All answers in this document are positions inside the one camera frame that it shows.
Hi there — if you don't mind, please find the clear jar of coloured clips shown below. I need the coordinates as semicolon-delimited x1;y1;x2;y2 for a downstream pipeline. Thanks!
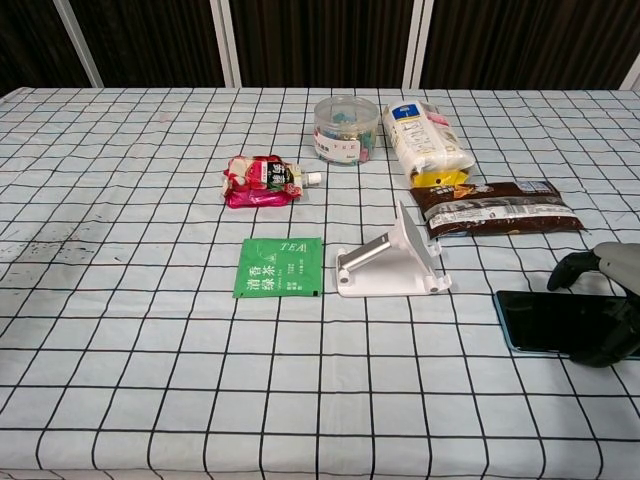
313;96;380;165

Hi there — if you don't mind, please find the red spouted drink pouch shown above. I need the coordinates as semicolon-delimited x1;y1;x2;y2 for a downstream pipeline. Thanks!
222;153;322;210

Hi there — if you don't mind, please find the brown snack package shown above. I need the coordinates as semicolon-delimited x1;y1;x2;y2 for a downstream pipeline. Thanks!
408;179;586;239

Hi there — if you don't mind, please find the black smartphone with blue edge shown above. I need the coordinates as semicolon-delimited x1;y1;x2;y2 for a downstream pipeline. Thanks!
494;290;627;357

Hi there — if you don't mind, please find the right black grey robot hand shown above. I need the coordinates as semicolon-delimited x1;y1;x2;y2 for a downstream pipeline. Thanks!
546;241;640;369

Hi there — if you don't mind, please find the green tea sachet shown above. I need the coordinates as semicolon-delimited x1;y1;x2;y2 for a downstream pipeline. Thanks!
232;237;323;299

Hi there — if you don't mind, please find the white partition post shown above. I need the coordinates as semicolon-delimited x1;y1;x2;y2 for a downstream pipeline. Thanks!
209;0;243;90
52;0;105;90
401;0;435;90
623;49;640;92

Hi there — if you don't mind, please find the blue checkered tablecloth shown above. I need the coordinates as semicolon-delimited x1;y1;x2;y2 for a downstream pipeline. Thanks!
0;87;640;480

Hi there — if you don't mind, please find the white snack package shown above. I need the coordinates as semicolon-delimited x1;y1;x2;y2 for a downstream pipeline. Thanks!
382;99;475;189

